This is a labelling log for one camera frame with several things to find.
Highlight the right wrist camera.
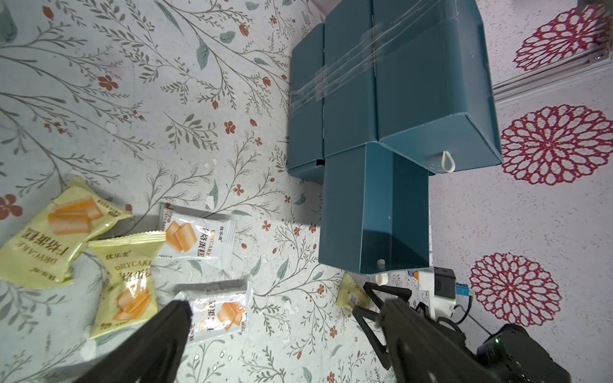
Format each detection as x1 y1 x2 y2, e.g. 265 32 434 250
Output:
414 267 474 325

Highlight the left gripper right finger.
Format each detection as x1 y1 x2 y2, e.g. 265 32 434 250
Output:
378 298 500 382

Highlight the yellow cookie packet left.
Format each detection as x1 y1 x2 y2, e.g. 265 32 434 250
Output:
1 176 132 290

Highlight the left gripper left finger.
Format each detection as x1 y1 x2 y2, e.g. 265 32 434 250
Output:
77 300 193 382

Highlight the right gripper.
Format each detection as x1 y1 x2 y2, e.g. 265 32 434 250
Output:
429 317 571 382

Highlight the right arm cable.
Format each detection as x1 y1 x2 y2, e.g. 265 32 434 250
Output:
449 294 494 336

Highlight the yellow cookie packet right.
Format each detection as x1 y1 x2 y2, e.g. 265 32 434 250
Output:
336 272 371 311

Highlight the white cookie packet upper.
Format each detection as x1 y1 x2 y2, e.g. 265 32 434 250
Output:
159 205 237 270

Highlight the teal drawer cabinet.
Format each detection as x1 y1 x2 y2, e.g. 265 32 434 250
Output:
287 1 503 274

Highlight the white cookie packet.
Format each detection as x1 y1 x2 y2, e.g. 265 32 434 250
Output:
174 279 252 346
159 205 237 270

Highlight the white cookie packet lower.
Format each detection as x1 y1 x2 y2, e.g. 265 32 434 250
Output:
174 279 252 346

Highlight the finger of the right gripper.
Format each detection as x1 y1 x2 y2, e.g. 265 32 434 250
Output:
352 282 412 369

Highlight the yellow cookie packet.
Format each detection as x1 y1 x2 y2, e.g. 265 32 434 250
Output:
89 231 166 339
336 272 371 311
1 176 132 290

